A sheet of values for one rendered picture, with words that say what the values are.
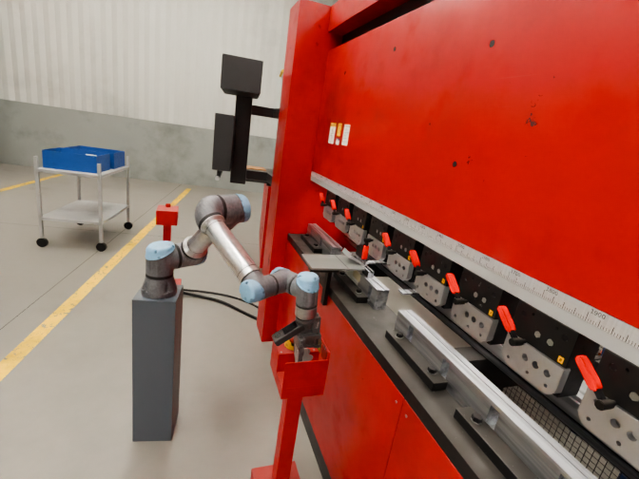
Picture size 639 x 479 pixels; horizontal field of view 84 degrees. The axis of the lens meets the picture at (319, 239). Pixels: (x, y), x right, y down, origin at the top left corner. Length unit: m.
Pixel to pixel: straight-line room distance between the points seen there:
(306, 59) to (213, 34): 6.50
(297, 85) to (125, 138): 7.01
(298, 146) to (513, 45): 1.56
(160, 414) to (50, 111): 8.20
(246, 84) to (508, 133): 1.79
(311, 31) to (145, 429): 2.35
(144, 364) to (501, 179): 1.63
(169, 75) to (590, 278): 8.53
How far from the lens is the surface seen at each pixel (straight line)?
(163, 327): 1.79
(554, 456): 1.06
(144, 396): 2.02
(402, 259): 1.37
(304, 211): 2.50
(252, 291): 1.14
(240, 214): 1.43
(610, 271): 0.88
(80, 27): 9.44
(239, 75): 2.51
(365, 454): 1.55
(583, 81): 0.98
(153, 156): 8.99
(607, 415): 0.92
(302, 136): 2.42
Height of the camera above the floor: 1.57
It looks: 16 degrees down
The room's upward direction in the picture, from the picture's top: 9 degrees clockwise
